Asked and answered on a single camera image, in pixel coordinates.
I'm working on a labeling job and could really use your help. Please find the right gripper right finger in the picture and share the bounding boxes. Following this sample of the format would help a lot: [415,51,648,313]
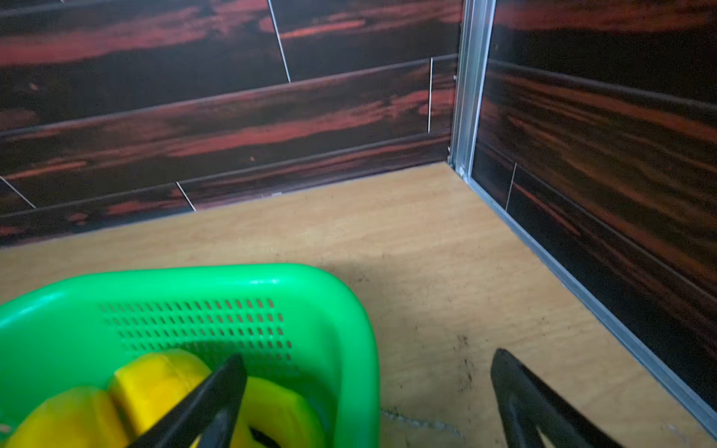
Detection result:
[490,348,620,447]

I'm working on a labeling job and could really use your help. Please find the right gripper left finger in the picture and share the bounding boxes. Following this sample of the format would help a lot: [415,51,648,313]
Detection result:
[129,354,248,448]

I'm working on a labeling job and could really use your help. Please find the yellow fake banana bunch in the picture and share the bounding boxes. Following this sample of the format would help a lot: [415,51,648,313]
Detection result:
[2,349,327,447]

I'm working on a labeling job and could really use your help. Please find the green plastic perforated basket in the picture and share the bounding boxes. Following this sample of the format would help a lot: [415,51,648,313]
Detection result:
[1,264,380,447]

